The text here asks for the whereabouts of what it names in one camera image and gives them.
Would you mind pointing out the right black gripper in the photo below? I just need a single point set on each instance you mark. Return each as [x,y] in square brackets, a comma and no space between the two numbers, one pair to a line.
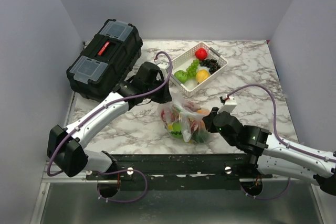
[208,120]

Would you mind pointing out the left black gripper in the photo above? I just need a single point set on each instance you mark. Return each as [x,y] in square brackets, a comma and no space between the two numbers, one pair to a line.
[165,97]

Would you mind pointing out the clear plastic bag of fruits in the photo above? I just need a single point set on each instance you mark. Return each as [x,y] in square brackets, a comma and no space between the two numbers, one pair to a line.
[183,119]

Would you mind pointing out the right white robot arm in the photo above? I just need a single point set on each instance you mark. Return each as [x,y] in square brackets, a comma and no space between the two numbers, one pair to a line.
[274,155]

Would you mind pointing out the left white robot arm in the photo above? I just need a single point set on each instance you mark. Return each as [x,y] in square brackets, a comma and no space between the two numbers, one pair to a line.
[67,145]

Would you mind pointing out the green fake apple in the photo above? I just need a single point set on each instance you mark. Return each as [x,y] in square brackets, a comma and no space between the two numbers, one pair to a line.
[181,76]

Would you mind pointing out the green fake grape bunch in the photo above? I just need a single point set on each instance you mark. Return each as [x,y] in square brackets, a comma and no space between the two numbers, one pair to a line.
[192,69]

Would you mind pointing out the red fake apple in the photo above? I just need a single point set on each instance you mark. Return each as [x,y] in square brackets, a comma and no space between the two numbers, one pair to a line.
[201,54]

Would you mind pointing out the dark purple fake grapes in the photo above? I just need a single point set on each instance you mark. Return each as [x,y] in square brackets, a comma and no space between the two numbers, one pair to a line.
[211,64]

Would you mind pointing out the white perforated plastic basket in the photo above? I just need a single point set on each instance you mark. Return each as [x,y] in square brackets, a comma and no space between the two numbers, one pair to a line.
[191,86]

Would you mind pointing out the black plastic toolbox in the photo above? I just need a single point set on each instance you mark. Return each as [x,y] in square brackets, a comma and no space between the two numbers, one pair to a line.
[106,60]

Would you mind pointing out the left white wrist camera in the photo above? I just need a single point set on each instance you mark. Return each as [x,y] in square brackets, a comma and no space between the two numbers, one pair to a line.
[165,67]

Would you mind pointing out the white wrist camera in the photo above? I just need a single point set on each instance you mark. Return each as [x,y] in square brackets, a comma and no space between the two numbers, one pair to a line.
[228,105]
[165,67]

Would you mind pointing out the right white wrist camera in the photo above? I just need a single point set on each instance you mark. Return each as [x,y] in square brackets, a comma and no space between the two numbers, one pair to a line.
[228,105]

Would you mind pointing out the black metal mounting rail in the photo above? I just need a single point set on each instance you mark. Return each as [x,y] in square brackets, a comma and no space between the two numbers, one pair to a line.
[180,171]

